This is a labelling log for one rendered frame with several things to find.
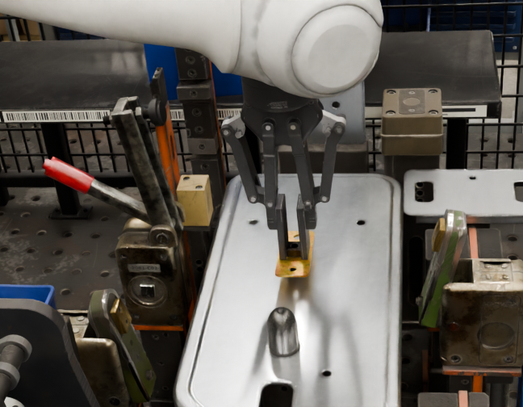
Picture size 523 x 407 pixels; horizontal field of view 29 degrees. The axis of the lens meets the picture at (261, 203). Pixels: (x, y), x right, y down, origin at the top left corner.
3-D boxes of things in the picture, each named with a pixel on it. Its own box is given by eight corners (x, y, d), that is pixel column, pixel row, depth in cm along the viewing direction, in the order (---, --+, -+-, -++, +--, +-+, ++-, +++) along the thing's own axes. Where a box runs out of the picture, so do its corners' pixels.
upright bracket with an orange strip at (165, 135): (209, 396, 141) (158, 78, 112) (199, 396, 141) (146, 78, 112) (212, 382, 143) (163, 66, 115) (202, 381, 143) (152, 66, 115)
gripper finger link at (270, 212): (275, 192, 108) (247, 192, 109) (278, 230, 111) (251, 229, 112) (276, 184, 109) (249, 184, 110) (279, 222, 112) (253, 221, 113)
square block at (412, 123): (439, 329, 148) (444, 116, 127) (384, 328, 149) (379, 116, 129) (438, 294, 154) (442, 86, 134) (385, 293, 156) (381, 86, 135)
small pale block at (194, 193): (236, 411, 138) (204, 190, 117) (210, 410, 139) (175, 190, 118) (239, 392, 141) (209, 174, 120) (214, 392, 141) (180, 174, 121)
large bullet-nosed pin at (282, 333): (299, 368, 104) (294, 320, 100) (268, 367, 104) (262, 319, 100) (301, 346, 106) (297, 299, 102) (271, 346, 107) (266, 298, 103)
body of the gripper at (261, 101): (229, 81, 98) (239, 161, 103) (316, 78, 96) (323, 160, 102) (240, 45, 104) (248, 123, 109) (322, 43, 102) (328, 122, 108)
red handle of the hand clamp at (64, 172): (173, 232, 111) (42, 166, 108) (165, 245, 112) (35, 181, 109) (181, 209, 114) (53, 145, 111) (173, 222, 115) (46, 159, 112)
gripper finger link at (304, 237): (299, 193, 111) (305, 192, 111) (303, 244, 115) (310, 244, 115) (295, 208, 108) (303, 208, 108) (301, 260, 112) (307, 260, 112)
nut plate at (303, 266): (308, 277, 110) (307, 268, 109) (274, 277, 111) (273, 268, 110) (315, 232, 117) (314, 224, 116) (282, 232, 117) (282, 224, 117)
